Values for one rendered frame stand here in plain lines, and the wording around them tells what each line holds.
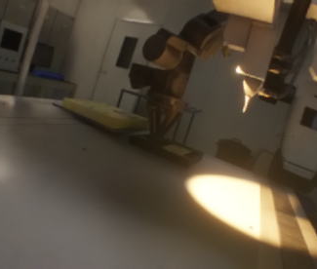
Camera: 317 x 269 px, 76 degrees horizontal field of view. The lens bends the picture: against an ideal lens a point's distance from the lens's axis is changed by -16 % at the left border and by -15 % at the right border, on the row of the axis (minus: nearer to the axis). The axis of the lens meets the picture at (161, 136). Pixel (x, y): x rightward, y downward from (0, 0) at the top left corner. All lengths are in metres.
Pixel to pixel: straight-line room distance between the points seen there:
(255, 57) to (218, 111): 3.33
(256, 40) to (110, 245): 0.28
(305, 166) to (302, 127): 0.16
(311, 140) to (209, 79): 2.83
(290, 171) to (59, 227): 0.96
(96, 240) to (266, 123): 3.47
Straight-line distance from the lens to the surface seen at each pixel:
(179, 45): 0.47
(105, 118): 0.49
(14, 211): 0.20
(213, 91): 3.68
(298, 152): 1.05
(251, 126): 3.58
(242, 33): 0.31
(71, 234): 0.18
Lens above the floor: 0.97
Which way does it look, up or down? 10 degrees down
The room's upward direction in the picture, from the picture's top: 18 degrees clockwise
